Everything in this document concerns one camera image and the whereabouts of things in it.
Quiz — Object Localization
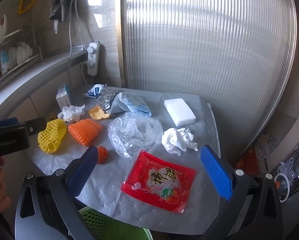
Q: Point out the white power strip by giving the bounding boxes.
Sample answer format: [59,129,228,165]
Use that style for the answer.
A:
[87,41,101,76]

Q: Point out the white sponge block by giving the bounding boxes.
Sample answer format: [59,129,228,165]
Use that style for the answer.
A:
[164,98,197,127]

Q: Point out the ribbed glass sliding door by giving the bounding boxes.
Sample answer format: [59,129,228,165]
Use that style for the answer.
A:
[115,0,299,157]

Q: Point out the metal dish rack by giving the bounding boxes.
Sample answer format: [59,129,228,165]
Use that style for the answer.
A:
[0,26,44,105]

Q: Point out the crushed clear plastic bottle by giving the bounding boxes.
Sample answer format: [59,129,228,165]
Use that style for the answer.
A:
[97,87,120,111]

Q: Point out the white dotted table mat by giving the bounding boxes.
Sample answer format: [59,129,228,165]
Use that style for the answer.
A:
[31,85,221,232]

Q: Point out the clear white plug cable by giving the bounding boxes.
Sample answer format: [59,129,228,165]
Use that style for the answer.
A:
[78,29,88,52]

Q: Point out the blue and white milk carton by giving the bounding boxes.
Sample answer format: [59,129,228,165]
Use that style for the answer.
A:
[56,84,72,109]

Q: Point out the grey stone ledge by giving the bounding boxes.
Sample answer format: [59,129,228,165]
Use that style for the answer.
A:
[0,50,88,117]

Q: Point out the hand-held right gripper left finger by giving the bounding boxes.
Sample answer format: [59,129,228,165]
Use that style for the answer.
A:
[15,145,99,240]

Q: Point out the blue cloth in clear packet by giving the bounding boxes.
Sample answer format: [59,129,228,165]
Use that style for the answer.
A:
[107,92,152,117]

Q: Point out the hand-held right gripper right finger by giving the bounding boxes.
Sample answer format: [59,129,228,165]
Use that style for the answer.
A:
[200,144,283,240]

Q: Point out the orange foam fruit net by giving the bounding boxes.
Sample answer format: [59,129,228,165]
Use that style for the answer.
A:
[68,119,103,147]

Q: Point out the small orange round object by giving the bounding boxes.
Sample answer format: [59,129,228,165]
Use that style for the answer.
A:
[96,146,109,165]

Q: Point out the white bottle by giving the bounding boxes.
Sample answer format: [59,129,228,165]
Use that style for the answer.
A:
[0,14,8,46]

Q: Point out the long white cable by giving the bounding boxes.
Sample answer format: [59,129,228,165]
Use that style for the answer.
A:
[68,0,78,67]

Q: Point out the blue and white dish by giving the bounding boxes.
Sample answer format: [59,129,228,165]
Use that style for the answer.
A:
[0,50,10,75]

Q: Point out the crumpled blue white wrapper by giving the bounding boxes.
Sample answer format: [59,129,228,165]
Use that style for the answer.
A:
[83,84,108,99]

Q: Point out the red snack packet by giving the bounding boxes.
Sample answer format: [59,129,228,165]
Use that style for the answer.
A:
[121,150,197,214]

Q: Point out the crumpled white tissue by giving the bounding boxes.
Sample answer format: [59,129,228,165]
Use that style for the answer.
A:
[58,104,86,123]
[161,127,199,155]

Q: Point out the green plastic basket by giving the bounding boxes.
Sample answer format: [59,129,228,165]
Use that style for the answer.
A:
[78,206,154,240]

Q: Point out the yellow foam fruit net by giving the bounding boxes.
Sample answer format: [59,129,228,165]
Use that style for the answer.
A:
[38,119,67,153]

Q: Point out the row of white plates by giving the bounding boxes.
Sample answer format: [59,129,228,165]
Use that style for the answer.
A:
[8,42,34,66]

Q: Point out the clear plastic bag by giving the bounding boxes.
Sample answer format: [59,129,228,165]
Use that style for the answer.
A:
[108,112,164,159]

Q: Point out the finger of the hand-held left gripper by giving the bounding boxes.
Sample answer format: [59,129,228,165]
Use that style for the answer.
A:
[0,117,19,130]
[17,117,48,137]

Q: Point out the crumpled yellow wrapper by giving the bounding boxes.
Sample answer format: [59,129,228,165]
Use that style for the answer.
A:
[89,106,111,120]

